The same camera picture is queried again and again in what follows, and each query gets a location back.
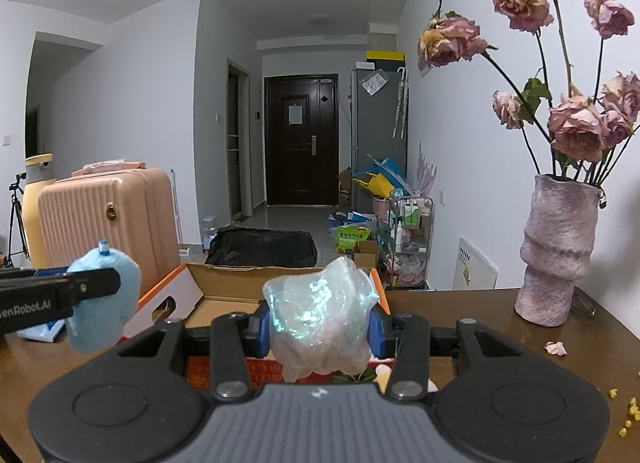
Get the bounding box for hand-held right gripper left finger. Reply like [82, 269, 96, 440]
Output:
[117, 300, 274, 401]

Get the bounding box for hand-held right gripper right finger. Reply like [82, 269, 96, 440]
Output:
[367, 310, 516, 401]

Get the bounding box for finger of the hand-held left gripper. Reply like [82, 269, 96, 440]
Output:
[65, 267, 122, 315]

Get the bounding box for light blue plush toy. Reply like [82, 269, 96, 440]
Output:
[65, 240, 142, 355]

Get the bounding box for iridescent plastic bag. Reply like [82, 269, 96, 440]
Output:
[262, 257, 379, 384]

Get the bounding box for orange-edged cardboard box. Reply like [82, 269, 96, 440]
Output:
[120, 263, 392, 394]

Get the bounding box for blue tissue pack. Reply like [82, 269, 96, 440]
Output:
[17, 317, 67, 344]

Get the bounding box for pink ribbed suitcase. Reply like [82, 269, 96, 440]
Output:
[37, 167, 181, 297]

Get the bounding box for small open cardboard box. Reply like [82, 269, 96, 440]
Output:
[351, 240, 381, 269]

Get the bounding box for black bag on floor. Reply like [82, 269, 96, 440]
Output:
[204, 227, 319, 268]

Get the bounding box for yellow grey bottle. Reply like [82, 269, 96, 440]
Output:
[21, 154, 55, 269]

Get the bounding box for green printed bag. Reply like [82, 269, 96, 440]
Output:
[335, 223, 372, 254]

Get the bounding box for black tripod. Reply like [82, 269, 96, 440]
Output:
[0, 172, 31, 269]

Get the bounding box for clear water bottle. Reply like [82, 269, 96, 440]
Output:
[202, 215, 219, 250]

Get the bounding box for pink flat item on suitcase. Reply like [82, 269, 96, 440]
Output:
[71, 158, 147, 178]

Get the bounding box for white leaning board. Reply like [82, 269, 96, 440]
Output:
[455, 236, 500, 290]

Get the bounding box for blue white package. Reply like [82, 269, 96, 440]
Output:
[327, 211, 377, 239]

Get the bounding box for pink bin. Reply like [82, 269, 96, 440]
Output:
[370, 195, 396, 224]

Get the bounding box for blue and yellow bags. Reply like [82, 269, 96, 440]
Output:
[352, 155, 409, 199]

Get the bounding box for pink feather decoration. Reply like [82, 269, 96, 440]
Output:
[407, 141, 439, 200]

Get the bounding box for dark brown door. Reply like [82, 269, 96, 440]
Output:
[263, 74, 340, 208]

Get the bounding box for pink textured vase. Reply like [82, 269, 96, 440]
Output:
[514, 173, 601, 328]

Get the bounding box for grey refrigerator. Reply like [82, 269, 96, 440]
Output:
[348, 62, 409, 214]

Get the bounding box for white folded umbrella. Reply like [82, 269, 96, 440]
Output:
[392, 68, 409, 140]

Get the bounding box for clear plastic bag on refrigerator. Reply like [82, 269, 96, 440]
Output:
[360, 70, 389, 96]

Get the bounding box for scattered yellow crumbs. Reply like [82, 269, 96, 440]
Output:
[607, 385, 640, 437]

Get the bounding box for dried pink rose bouquet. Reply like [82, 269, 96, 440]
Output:
[417, 0, 640, 190]

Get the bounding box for wire rolling cart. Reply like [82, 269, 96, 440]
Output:
[377, 195, 435, 290]

